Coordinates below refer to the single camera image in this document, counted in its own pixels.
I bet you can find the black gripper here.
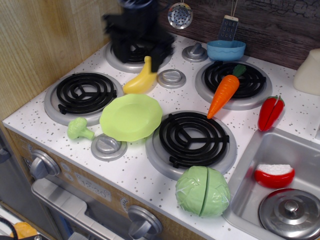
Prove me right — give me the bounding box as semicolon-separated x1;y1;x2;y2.
102;10;174;73

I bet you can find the orange toy carrot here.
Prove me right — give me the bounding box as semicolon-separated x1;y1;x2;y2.
206;64;247;119

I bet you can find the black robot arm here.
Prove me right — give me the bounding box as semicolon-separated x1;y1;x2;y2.
102;0;175;73

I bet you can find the light green plastic plate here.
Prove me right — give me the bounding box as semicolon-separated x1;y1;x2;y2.
99;94;163;142

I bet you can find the back left black burner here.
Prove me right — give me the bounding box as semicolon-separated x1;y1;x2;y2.
104;34;173;74

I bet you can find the black burner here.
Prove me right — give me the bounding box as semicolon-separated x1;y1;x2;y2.
44;72;124;126
145;111;237;181
104;34;173;74
195;61;273;111

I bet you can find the yellow toy banana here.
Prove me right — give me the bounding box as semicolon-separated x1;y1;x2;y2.
122;56;157;94

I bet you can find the middle silver stove knob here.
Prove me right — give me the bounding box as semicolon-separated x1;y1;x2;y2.
157;69;187;89

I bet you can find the silver stove knob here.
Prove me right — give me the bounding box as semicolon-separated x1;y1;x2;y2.
91;134;128;162
157;69;187;89
181;42;208;63

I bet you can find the round metal skimmer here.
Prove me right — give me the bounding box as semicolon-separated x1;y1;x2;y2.
167;0;193;30

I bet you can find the back silver stove knob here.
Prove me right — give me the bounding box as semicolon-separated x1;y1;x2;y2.
181;42;208;63

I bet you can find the front left black burner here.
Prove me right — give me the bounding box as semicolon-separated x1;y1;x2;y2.
44;72;124;126

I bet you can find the blue plastic bowl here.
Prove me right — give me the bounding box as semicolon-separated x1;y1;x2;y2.
207;40;247;61

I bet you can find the metal slotted spatula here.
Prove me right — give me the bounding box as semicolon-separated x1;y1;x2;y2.
217;0;239;42

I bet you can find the green toy broccoli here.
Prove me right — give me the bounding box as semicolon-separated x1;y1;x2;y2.
67;117;95;140

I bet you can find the front right black burner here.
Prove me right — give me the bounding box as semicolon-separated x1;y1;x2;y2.
145;111;237;181

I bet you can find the front silver stove knob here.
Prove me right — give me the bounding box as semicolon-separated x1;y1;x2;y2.
91;134;128;162

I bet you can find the back right black burner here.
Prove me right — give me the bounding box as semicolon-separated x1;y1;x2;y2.
195;61;273;111

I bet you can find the oven clock display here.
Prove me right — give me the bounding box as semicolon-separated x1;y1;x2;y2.
74;172;112;202

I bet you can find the red toy chili pepper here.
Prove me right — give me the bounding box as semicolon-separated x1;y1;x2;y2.
257;95;285;132

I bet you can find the left silver oven knob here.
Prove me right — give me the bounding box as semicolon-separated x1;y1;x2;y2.
30;149;61;180

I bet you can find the silver oven knob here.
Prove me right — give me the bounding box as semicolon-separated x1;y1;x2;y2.
127;205;163;240
30;149;61;180

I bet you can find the green toy cabbage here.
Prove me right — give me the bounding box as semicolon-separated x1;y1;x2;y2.
175;166;231;217

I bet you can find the cream plastic jug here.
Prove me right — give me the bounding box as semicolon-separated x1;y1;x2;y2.
293;48;320;96

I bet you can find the right silver oven knob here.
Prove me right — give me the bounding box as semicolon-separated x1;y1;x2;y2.
127;205;163;240

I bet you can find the silver sink basin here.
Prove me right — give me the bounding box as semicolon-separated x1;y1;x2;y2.
223;128;320;240

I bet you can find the yellow toy on floor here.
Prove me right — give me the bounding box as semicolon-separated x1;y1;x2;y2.
13;222;38;240

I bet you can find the silver pot lid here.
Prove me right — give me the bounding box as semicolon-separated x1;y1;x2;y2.
258;188;320;240

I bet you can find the silver oven door handle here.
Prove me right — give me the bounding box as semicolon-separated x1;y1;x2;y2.
31;178;123;240

